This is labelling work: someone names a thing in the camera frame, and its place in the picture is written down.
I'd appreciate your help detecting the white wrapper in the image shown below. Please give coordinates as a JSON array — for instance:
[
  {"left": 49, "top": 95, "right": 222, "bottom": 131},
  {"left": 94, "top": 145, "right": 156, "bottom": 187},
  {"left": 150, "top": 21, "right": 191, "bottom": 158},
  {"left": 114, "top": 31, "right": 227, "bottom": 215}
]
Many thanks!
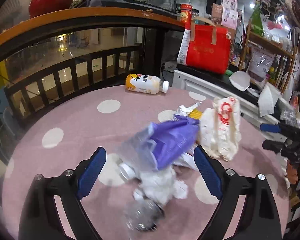
[{"left": 176, "top": 101, "right": 202, "bottom": 116}]

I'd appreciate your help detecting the red insulated tote bag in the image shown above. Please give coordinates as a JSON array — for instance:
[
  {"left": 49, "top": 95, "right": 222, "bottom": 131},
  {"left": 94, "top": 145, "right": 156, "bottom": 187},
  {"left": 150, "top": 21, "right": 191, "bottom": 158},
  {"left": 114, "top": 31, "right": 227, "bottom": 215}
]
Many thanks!
[{"left": 185, "top": 17, "right": 231, "bottom": 75}]

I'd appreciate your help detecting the purple plastic bag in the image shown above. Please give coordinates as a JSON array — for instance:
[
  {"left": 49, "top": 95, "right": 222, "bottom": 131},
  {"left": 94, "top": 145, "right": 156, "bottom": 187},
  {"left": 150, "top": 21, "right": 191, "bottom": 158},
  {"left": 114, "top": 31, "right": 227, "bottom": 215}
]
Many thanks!
[{"left": 134, "top": 115, "right": 199, "bottom": 171}]

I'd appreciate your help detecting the clear plastic bottle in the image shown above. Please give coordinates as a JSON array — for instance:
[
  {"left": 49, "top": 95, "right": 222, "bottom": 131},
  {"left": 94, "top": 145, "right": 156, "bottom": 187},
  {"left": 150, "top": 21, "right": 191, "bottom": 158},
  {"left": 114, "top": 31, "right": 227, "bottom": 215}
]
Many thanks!
[{"left": 124, "top": 199, "right": 165, "bottom": 232}]

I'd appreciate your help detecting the crumpled white tissue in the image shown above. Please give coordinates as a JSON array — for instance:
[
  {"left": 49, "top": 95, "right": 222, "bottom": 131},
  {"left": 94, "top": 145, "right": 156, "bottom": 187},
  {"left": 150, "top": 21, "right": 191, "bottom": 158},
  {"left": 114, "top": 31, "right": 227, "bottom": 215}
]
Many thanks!
[{"left": 133, "top": 165, "right": 188, "bottom": 206}]

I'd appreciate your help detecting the right hand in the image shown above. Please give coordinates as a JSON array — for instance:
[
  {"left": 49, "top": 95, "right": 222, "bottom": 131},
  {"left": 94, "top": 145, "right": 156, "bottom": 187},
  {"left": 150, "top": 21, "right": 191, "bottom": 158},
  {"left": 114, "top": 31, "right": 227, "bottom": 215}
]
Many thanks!
[{"left": 286, "top": 160, "right": 299, "bottom": 185}]

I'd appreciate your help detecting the wooden railing with balusters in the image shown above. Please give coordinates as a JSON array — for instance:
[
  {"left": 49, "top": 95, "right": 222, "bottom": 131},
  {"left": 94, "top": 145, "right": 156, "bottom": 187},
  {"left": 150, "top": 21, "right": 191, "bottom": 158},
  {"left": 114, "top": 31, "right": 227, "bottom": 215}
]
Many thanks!
[{"left": 0, "top": 7, "right": 184, "bottom": 122}]

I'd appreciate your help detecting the pink polka dot tablecloth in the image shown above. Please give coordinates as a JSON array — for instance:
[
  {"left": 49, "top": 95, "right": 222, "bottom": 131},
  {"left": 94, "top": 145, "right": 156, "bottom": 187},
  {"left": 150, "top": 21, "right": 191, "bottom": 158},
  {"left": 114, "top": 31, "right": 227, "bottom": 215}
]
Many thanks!
[{"left": 1, "top": 85, "right": 291, "bottom": 240}]

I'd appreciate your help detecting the wooden shelf rack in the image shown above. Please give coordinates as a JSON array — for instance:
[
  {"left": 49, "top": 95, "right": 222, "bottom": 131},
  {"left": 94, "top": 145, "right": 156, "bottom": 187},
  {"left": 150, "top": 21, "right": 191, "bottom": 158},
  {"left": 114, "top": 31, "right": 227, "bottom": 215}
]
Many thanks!
[{"left": 238, "top": 20, "right": 299, "bottom": 94}]

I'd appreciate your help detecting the white paper bowl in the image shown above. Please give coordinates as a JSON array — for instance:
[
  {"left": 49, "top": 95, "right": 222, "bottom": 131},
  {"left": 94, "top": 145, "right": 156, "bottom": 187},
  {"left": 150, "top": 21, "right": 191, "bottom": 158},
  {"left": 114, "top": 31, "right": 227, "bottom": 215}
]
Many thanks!
[{"left": 229, "top": 71, "right": 250, "bottom": 92}]

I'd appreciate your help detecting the red snack canister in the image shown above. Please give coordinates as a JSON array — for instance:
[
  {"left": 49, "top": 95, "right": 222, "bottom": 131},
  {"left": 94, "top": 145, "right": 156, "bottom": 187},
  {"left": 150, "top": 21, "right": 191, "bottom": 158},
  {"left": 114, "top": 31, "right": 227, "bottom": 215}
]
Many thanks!
[{"left": 180, "top": 3, "right": 192, "bottom": 30}]

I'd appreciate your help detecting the white red plastic bag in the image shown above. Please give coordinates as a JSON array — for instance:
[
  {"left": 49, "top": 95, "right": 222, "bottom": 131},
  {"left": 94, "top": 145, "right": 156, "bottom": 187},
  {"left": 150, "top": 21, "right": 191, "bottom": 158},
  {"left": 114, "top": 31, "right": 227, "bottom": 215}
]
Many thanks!
[{"left": 198, "top": 96, "right": 241, "bottom": 161}]

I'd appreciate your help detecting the yellow foam fruit net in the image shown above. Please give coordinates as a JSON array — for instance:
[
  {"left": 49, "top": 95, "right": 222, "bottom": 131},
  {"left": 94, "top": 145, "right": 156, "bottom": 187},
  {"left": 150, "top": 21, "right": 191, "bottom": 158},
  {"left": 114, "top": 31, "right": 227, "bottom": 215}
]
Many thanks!
[{"left": 189, "top": 109, "right": 203, "bottom": 120}]

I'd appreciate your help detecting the orange juice bottle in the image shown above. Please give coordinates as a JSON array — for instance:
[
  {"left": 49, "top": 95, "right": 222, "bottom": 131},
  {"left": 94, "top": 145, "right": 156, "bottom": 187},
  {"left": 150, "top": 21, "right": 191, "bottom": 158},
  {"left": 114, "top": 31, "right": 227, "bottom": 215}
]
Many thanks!
[{"left": 126, "top": 74, "right": 169, "bottom": 94}]

